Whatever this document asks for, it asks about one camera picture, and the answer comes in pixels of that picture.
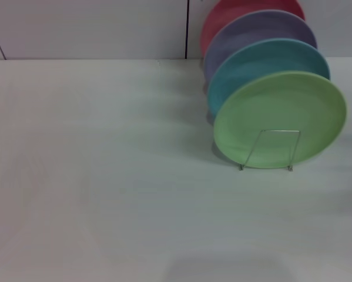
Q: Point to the light blue round plate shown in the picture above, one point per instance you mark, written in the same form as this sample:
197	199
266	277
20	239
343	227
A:
246	67

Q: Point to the purple round plate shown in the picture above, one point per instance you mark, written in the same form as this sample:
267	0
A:
252	32

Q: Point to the green round plate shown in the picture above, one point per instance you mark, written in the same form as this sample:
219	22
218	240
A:
281	117

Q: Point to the red round plate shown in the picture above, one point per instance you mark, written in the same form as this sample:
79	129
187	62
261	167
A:
228	14

